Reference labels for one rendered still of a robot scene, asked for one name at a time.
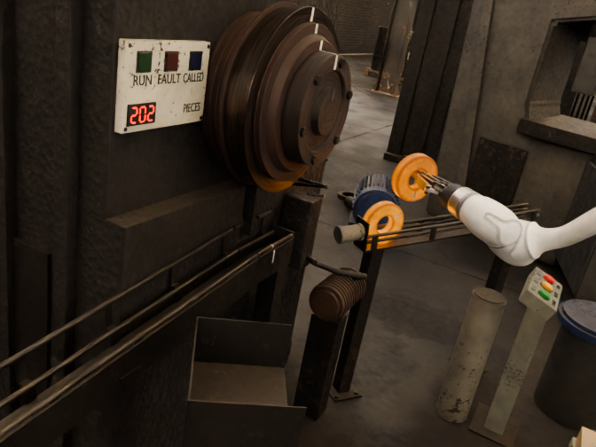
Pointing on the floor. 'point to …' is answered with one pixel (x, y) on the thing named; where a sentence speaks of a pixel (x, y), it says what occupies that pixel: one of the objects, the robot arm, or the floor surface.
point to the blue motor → (377, 192)
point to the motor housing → (325, 339)
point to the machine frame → (113, 197)
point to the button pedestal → (516, 364)
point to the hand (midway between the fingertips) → (416, 172)
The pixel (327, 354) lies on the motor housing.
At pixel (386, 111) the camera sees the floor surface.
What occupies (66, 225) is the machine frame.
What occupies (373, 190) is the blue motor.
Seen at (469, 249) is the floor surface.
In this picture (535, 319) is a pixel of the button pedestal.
